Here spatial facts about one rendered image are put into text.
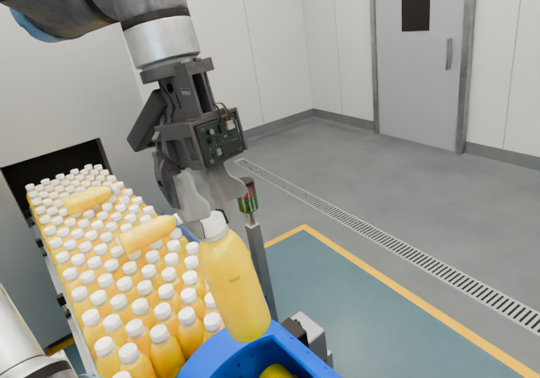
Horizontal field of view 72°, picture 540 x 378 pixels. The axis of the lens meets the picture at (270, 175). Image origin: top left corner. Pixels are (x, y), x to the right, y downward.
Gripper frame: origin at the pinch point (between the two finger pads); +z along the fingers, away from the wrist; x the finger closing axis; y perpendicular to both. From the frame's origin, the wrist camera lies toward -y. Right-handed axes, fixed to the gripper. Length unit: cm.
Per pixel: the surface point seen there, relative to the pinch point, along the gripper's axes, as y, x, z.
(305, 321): -28, 40, 58
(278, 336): -3.4, 8.6, 27.6
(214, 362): -7.6, -2.3, 25.4
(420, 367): -28, 111, 142
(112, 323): -49, -3, 32
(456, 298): -27, 167, 141
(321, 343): -22, 39, 63
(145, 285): -53, 10, 31
